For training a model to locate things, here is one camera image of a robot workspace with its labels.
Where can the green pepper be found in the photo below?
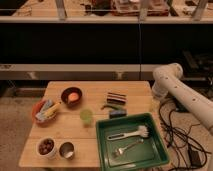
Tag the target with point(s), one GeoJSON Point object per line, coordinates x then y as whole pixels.
{"type": "Point", "coordinates": [114, 107]}

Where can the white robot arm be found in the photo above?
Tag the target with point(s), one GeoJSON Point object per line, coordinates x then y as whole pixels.
{"type": "Point", "coordinates": [167, 80]}

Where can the green plastic cup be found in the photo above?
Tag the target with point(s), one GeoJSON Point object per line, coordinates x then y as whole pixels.
{"type": "Point", "coordinates": [86, 117]}

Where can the metal cup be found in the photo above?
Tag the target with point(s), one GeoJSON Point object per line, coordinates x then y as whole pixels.
{"type": "Point", "coordinates": [66, 150]}

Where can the striped block stack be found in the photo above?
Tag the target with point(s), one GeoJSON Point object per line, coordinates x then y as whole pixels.
{"type": "Point", "coordinates": [116, 98]}

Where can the dark blue sponge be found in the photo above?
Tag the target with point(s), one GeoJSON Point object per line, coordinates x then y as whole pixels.
{"type": "Point", "coordinates": [117, 113]}

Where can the orange egg-shaped object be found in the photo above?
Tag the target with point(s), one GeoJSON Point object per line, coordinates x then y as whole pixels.
{"type": "Point", "coordinates": [73, 97]}

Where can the dark brown bowl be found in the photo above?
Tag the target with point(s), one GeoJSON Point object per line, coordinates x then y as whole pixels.
{"type": "Point", "coordinates": [66, 92]}

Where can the white dish brush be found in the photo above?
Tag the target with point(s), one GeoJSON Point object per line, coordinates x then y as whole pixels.
{"type": "Point", "coordinates": [142, 131]}

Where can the yellow banana toy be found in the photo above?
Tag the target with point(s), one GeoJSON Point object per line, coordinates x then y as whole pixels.
{"type": "Point", "coordinates": [49, 112]}

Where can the wooden table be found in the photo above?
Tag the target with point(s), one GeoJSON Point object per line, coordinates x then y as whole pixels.
{"type": "Point", "coordinates": [77, 124]}

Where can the metal fork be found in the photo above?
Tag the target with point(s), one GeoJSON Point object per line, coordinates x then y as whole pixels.
{"type": "Point", "coordinates": [120, 151]}

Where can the orange bowl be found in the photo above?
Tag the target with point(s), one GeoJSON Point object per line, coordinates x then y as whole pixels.
{"type": "Point", "coordinates": [36, 109]}

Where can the grey blue utensil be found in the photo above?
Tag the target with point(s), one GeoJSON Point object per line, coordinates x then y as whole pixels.
{"type": "Point", "coordinates": [40, 114]}

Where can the green plastic tray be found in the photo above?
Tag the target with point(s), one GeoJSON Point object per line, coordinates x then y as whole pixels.
{"type": "Point", "coordinates": [131, 153]}

